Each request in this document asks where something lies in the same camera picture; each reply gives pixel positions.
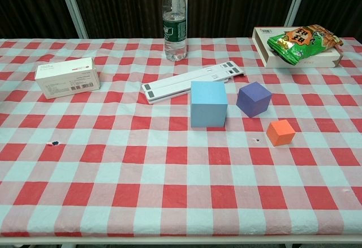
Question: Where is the purple foam cube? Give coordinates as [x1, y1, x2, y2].
[235, 81, 273, 118]

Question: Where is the small orange foam cube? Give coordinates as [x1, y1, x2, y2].
[266, 119, 296, 147]

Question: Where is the large blue foam cube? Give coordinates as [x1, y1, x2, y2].
[190, 80, 229, 128]

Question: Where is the white folding laptop stand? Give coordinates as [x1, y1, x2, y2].
[141, 60, 246, 105]

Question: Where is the clear plastic water bottle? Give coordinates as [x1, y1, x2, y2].
[162, 0, 188, 62]

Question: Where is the red white checkered tablecloth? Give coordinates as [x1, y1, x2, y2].
[0, 37, 362, 237]

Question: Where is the flat white cardboard box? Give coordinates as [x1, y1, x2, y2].
[252, 26, 344, 69]

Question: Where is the dark brown curtain panel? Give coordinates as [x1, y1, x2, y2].
[68, 0, 170, 39]
[0, 0, 82, 40]
[179, 0, 300, 38]
[293, 0, 362, 39]

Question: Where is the small white carton box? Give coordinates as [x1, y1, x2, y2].
[34, 57, 101, 100]

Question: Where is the green snack bag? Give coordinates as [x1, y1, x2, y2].
[266, 24, 344, 67]

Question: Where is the white metal frame post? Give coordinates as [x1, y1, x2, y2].
[283, 0, 311, 28]
[55, 0, 89, 39]

